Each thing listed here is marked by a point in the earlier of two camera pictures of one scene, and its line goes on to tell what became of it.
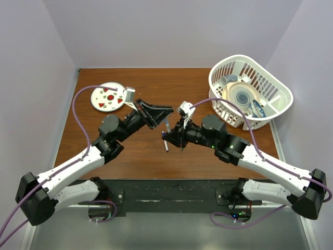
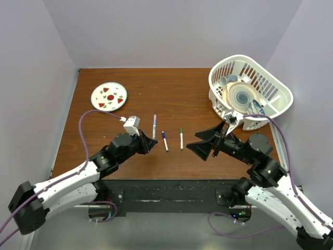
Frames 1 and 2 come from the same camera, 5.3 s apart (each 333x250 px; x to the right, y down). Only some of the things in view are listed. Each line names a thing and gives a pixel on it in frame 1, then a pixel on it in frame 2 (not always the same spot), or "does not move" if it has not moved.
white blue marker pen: (163, 134) does not move
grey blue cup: (224, 80) does not move
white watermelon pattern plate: (107, 99) does not move
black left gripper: (150, 122) to (150, 141)
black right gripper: (178, 137) to (201, 148)
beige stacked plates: (240, 94) does not move
